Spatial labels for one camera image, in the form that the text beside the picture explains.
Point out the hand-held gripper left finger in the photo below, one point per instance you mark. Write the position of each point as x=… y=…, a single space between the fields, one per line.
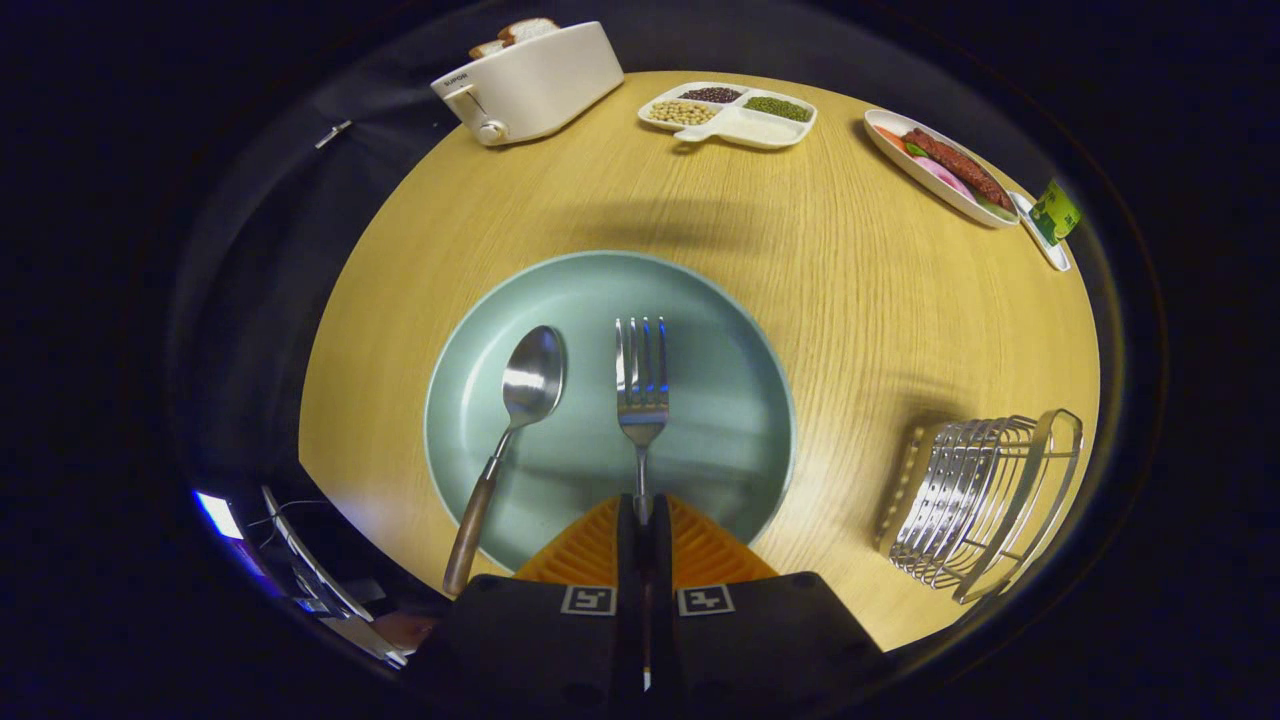
x=540 y=640

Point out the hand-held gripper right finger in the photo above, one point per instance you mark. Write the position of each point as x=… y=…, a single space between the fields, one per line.
x=760 y=640

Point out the steel fork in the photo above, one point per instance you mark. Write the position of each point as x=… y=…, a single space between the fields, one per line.
x=642 y=400

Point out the light green round plate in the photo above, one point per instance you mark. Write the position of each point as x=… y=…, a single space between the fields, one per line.
x=720 y=400

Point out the white coaster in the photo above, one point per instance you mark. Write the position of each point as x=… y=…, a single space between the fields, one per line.
x=1045 y=250

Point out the white oval food plate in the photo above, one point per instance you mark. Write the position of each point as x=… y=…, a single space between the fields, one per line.
x=925 y=175

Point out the pink food slice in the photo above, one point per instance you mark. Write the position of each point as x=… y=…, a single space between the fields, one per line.
x=945 y=177

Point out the white divided dish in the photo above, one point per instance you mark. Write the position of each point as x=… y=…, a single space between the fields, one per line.
x=745 y=128

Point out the brown sausage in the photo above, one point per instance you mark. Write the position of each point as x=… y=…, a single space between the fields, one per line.
x=960 y=168

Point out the clear bottle with green label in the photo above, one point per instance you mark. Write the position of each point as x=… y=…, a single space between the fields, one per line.
x=1055 y=212

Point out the pile of green beans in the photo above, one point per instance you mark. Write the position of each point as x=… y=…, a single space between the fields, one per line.
x=777 y=108

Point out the pile of yellow soybeans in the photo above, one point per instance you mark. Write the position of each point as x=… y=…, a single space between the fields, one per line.
x=682 y=112

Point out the pile of dark beans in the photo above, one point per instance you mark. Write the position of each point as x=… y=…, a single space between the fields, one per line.
x=711 y=95

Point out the silver clip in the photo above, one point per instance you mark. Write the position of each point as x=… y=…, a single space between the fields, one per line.
x=333 y=133

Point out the white toaster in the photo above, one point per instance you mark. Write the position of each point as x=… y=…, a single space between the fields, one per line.
x=540 y=85

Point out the small toast bread slice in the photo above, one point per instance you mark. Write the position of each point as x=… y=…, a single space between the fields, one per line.
x=487 y=47

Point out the large toast bread slice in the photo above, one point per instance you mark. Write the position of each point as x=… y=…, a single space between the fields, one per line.
x=528 y=30

